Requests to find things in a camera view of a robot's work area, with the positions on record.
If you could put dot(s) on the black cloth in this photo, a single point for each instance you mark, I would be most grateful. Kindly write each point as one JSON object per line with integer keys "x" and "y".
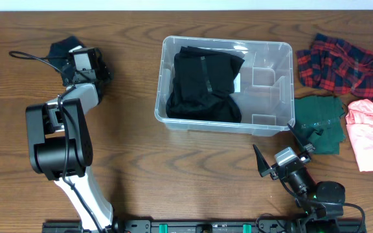
{"x": 202, "y": 72}
{"x": 57, "y": 58}

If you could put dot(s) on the clear plastic storage bin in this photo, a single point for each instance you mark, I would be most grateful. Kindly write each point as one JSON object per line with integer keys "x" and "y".
{"x": 266, "y": 99}

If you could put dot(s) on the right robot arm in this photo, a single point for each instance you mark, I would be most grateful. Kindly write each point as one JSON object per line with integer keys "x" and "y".
{"x": 322, "y": 201}

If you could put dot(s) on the large black garment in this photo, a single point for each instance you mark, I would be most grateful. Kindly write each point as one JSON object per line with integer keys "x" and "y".
{"x": 209, "y": 107}

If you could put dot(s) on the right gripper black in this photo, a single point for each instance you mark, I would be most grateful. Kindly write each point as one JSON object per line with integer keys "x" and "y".
{"x": 265, "y": 169}

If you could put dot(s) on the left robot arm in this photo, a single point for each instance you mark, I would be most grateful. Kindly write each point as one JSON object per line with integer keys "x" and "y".
{"x": 59, "y": 144}

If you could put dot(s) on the pink crumpled garment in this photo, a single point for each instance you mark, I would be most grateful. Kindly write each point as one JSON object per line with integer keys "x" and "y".
{"x": 359, "y": 125}

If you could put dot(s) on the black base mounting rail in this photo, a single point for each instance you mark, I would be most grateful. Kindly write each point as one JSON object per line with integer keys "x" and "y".
{"x": 262, "y": 225}

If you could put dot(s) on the dark green folded cloth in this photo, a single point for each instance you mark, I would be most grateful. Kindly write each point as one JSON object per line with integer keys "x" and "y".
{"x": 318, "y": 119}

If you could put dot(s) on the red plaid flannel shirt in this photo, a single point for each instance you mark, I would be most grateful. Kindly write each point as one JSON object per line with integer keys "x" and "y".
{"x": 338, "y": 66}

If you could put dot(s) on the white label in bin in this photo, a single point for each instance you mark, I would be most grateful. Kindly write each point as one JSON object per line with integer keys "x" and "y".
{"x": 237, "y": 83}

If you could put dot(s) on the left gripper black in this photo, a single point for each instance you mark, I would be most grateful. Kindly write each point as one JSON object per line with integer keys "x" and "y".
{"x": 102, "y": 70}

